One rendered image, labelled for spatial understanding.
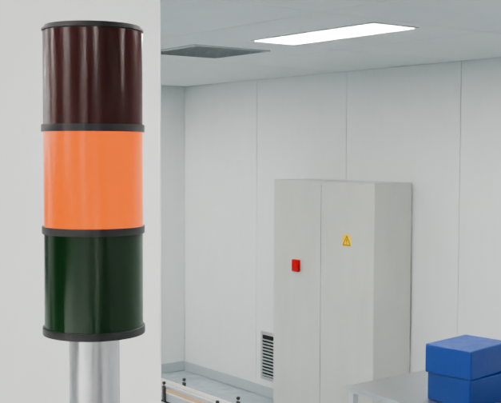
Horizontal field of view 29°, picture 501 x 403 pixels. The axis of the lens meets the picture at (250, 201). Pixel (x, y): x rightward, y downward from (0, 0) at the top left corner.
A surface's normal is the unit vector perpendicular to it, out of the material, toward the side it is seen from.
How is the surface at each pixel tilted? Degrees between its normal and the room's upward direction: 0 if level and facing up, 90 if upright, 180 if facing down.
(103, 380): 90
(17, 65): 90
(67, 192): 90
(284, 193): 90
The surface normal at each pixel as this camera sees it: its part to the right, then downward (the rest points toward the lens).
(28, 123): 0.61, 0.04
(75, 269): -0.21, 0.05
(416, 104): -0.79, 0.03
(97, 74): 0.25, 0.05
